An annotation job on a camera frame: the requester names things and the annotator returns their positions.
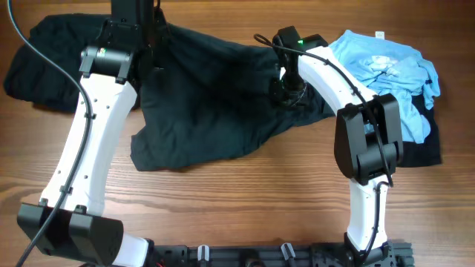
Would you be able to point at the dark green t-shirt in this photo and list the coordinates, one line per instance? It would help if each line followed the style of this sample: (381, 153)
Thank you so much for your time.
(210, 99)

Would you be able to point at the black garment under blue shirt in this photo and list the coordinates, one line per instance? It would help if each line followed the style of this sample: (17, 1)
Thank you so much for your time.
(428, 153)

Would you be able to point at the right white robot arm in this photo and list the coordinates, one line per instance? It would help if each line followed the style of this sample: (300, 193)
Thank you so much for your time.
(368, 136)

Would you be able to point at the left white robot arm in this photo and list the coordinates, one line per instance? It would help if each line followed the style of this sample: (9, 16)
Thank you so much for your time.
(68, 220)

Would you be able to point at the black folded garment left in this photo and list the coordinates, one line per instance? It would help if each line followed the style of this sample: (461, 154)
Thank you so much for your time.
(61, 38)

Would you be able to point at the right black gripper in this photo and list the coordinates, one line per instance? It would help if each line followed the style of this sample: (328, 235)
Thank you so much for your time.
(276, 96)

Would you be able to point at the light blue t-shirt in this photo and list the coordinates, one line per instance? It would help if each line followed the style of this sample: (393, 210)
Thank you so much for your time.
(388, 67)

